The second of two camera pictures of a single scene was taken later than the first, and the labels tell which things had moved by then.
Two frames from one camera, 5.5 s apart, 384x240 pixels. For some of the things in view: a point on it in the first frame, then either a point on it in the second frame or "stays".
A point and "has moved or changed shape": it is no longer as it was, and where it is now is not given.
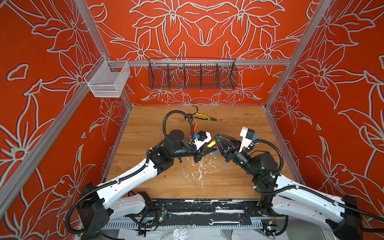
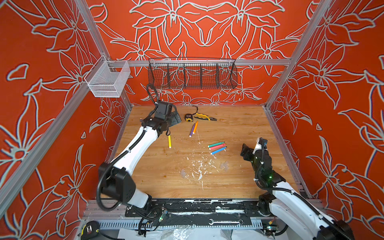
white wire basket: (107, 79) stays
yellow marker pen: (211, 144) has moved or changed shape
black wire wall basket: (192, 73) stays
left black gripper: (199, 152) → (173, 120)
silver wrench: (240, 221) stays
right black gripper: (231, 153) → (245, 151)
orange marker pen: (195, 127) stays
